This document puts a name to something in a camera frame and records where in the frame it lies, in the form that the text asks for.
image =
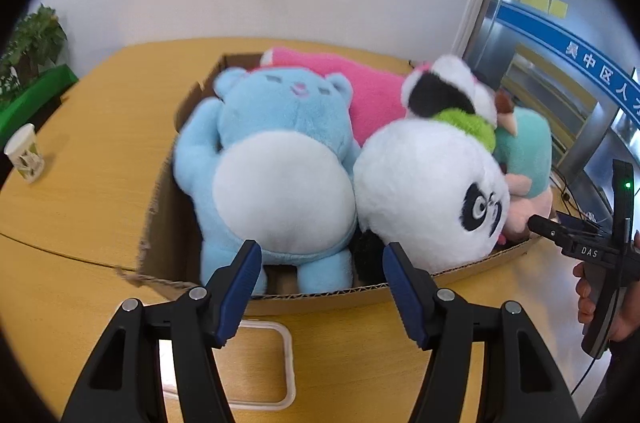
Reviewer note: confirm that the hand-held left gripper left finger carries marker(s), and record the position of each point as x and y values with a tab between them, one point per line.
240	293

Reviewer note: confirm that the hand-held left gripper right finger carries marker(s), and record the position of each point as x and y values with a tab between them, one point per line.
402	293

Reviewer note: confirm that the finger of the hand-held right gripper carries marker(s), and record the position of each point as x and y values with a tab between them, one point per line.
555	230

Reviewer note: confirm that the small doll with teal dress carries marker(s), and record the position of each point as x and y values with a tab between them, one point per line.
525	133

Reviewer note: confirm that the cardboard box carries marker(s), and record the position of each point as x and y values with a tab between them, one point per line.
165	223

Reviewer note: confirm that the panda plush toy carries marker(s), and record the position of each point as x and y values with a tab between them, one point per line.
425	183

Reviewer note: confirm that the light blue plush bear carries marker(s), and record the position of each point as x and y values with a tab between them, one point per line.
280	183

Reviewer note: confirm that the pink plush toy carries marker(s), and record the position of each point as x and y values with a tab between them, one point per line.
370	93

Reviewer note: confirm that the person's right hand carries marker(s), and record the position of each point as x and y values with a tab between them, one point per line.
584	298

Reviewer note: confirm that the white rectangular tray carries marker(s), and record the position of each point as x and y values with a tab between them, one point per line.
289	353

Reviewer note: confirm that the blue banner on glass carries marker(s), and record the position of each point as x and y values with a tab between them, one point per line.
550	35

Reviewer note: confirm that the paper cup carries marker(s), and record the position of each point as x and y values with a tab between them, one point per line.
25	153

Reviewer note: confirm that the green planter box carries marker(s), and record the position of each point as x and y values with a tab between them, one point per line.
45	88

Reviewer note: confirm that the green potted plant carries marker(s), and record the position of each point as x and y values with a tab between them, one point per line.
35	38

